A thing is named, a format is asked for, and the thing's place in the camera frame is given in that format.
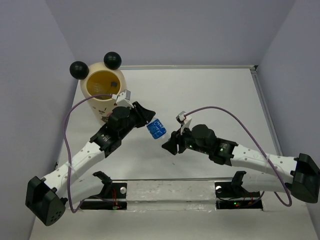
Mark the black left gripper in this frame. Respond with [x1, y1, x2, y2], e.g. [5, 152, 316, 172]
[118, 101, 155, 139]

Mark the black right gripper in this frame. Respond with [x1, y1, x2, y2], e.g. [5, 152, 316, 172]
[161, 124, 210, 155]

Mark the white-cap blue-label water bottle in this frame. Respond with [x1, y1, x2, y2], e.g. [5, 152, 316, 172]
[146, 117, 167, 140]

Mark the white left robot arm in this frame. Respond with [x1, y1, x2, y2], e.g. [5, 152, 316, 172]
[25, 101, 156, 227]

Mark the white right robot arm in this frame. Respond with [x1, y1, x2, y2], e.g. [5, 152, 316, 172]
[161, 124, 320, 204]

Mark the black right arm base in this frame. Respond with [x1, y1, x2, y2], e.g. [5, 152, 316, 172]
[214, 171, 263, 210]

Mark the cream cat-print bin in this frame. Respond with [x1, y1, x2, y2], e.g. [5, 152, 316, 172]
[69, 51, 127, 125]

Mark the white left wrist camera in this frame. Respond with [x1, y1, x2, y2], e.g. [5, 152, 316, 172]
[111, 89, 134, 109]

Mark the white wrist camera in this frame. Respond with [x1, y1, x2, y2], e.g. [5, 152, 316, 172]
[176, 111, 192, 135]
[111, 89, 134, 109]

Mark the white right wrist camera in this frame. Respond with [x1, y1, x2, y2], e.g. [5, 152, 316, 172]
[176, 111, 192, 135]

